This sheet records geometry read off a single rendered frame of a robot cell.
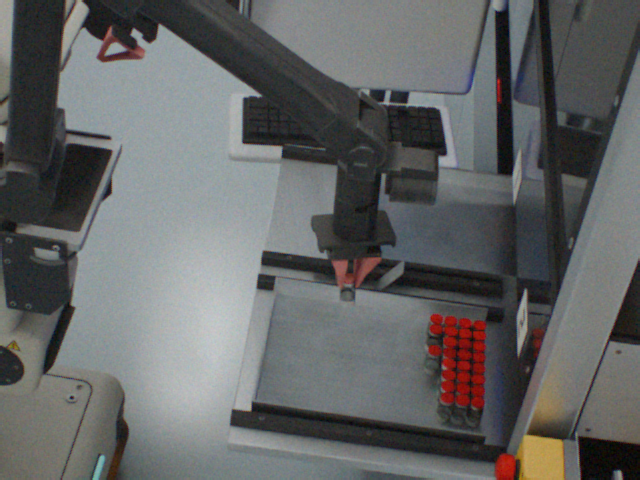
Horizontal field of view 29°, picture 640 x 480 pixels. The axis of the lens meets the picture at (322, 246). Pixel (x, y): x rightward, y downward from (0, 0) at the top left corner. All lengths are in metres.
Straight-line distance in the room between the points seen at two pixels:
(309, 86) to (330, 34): 1.05
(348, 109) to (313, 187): 0.74
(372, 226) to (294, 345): 0.38
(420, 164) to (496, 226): 0.66
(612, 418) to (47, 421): 1.29
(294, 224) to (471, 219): 0.31
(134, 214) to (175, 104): 0.52
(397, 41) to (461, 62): 0.14
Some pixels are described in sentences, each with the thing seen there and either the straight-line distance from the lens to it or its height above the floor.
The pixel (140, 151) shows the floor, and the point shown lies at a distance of 3.65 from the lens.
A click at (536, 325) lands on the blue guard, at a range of 1.72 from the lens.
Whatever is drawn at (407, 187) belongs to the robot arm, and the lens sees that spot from 1.55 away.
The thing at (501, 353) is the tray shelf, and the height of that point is 0.88.
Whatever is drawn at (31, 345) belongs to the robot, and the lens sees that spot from 2.04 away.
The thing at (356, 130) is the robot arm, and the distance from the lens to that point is 1.47.
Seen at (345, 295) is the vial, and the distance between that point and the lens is 1.68.
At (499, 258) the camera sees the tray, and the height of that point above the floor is 0.88.
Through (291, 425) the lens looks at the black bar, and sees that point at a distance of 1.79.
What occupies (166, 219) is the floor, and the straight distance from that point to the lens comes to 3.43.
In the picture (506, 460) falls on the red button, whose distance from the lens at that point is 1.66.
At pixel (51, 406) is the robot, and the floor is 0.28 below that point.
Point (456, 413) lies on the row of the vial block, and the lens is 1.84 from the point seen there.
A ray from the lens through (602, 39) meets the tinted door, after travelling 1.62.
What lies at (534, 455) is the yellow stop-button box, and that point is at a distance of 1.66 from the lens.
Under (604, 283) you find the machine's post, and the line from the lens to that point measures 1.51.
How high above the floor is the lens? 2.29
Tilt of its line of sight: 43 degrees down
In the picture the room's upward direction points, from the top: 8 degrees clockwise
